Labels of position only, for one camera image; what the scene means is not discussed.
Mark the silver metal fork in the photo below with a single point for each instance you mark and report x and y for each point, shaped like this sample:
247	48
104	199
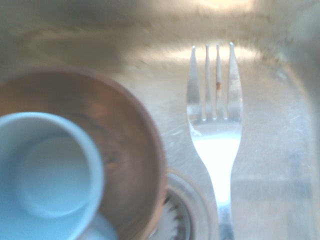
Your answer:
215	150

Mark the grey-blue mug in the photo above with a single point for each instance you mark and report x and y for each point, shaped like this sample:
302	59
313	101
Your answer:
50	175

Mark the stainless steel double sink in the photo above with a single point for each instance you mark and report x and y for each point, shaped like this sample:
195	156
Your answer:
275	125

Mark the brown wooden bowl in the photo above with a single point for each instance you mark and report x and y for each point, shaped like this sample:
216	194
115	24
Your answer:
125	125

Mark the metal sink drain strainer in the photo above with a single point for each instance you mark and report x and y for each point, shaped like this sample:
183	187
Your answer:
185	200

